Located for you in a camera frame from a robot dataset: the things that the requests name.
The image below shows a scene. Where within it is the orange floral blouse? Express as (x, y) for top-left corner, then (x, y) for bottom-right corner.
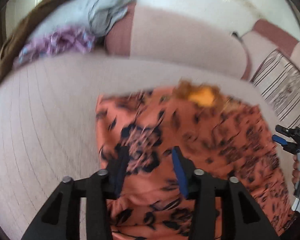
(96, 88), (295, 239)

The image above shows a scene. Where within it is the person's right hand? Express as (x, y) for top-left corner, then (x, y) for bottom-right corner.
(292, 156), (300, 186)

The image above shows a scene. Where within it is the striped floral pillow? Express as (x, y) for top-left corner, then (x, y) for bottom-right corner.
(251, 49), (300, 128)

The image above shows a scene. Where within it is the pink corner cushion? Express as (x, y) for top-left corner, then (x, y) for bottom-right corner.
(242, 20), (300, 68)

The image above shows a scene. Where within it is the pink bolster cushion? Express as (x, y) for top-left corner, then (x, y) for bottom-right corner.
(104, 3), (251, 80)

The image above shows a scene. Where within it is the brown garment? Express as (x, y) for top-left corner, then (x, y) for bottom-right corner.
(0, 0), (70, 83)

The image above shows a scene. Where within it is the purple patterned garment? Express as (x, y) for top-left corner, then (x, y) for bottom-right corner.
(13, 26), (97, 69)

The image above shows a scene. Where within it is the grey garment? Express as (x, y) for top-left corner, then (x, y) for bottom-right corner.
(28, 0), (136, 40)

